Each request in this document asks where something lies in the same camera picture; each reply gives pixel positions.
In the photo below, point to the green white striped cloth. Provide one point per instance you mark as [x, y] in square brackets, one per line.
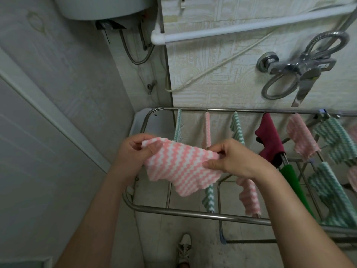
[332, 195]
[178, 128]
[237, 128]
[337, 142]
[210, 199]

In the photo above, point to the maroon cloth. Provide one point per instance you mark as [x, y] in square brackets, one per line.
[269, 139]

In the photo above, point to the chrome shower mixer tap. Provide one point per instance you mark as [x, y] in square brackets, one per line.
[301, 66]

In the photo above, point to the plain green cloth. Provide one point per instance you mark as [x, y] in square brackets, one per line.
[292, 181]

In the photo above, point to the white basin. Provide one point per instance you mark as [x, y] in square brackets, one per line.
[142, 122]

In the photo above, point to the person's white shoe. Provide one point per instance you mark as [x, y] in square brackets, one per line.
[184, 248]

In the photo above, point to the white wall pipe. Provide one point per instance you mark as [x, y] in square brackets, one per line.
[251, 25]

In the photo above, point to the person's left hand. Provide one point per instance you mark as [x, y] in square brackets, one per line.
[128, 157]

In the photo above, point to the white water heater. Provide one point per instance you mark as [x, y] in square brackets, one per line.
[103, 6]

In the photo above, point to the person's right hand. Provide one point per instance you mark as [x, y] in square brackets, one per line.
[239, 161]

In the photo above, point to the person's left thumb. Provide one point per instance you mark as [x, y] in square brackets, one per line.
[154, 148]

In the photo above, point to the blue rack clip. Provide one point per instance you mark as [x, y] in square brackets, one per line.
[322, 111]

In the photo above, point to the person's right forearm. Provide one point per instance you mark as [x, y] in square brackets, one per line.
[295, 220]

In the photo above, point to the person's right thumb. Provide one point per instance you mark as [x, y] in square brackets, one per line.
[213, 164]

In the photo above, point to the small metal angle valve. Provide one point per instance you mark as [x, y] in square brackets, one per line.
[151, 86]

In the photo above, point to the pink white striped cloth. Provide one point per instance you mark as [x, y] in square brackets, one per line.
[207, 131]
[251, 198]
[181, 170]
[353, 178]
[302, 136]

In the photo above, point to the white door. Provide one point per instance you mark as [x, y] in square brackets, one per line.
[36, 164]

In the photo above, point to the metal wall hook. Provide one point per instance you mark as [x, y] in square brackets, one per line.
[182, 2]

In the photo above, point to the metal drying rack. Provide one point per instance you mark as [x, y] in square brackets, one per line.
[195, 214]

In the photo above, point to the person's left forearm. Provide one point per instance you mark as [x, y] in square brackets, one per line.
[97, 220]

